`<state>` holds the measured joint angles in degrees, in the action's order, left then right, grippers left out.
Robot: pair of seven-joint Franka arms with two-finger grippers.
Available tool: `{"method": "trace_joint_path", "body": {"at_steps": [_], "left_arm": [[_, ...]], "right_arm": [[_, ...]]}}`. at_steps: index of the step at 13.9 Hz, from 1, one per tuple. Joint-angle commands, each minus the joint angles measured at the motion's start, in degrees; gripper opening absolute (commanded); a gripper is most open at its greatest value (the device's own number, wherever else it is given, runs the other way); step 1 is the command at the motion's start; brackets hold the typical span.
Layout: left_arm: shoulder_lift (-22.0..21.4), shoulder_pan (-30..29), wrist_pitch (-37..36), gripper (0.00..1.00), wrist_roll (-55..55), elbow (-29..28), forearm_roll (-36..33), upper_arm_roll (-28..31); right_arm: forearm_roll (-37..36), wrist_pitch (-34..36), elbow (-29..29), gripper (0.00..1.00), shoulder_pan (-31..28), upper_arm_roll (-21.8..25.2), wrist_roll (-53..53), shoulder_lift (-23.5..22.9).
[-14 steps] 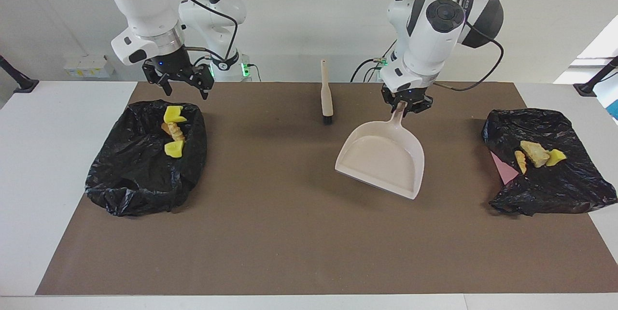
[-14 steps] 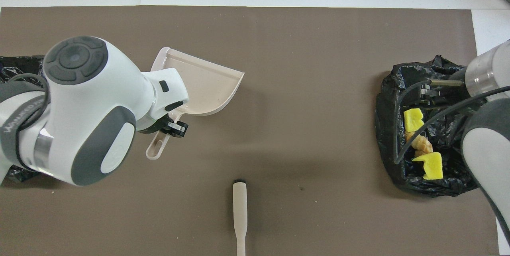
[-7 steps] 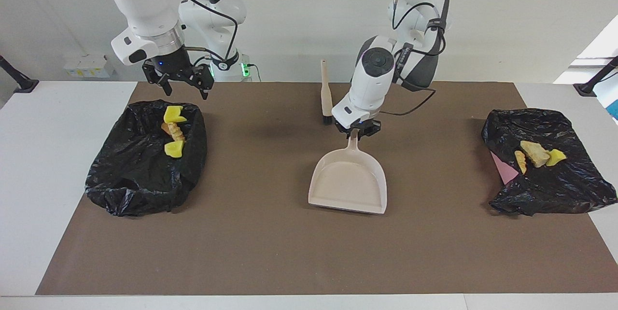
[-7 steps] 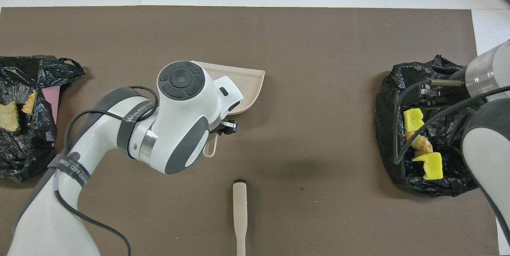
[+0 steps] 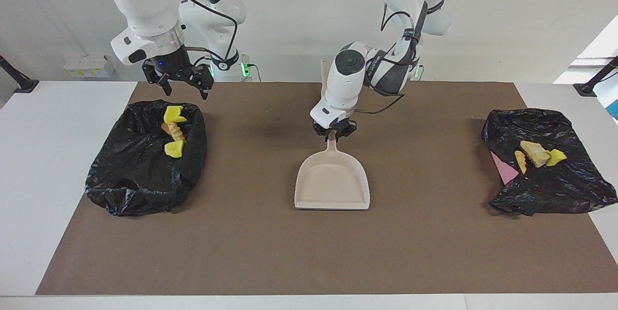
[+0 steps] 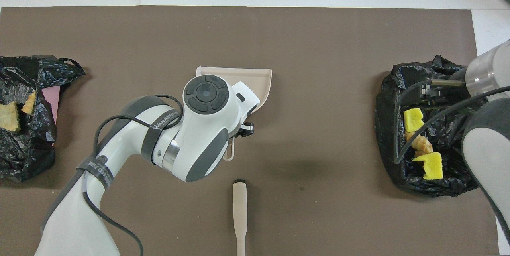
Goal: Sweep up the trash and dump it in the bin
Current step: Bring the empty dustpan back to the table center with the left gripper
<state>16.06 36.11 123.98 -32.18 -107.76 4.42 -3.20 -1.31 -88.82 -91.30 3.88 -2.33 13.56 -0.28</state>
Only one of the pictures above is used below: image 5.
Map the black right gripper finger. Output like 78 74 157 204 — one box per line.
192 65 215 101
142 63 173 97

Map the yellow sponge piece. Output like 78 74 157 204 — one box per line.
163 105 188 124

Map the beige plastic dustpan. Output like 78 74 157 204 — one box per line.
295 137 371 211

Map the small yellow sponge scrap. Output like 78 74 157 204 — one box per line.
546 149 568 167

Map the pink bin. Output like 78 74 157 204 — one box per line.
491 152 517 186

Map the black trash bag over pink bin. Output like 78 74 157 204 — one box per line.
481 108 618 217

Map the brown table mat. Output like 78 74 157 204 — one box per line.
35 82 618 296

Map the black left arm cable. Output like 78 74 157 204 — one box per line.
355 3 421 115

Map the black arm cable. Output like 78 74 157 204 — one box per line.
157 0 239 64
355 3 421 115

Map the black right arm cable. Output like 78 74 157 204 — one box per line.
157 0 239 64

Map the white wall socket box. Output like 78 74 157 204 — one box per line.
64 55 115 79

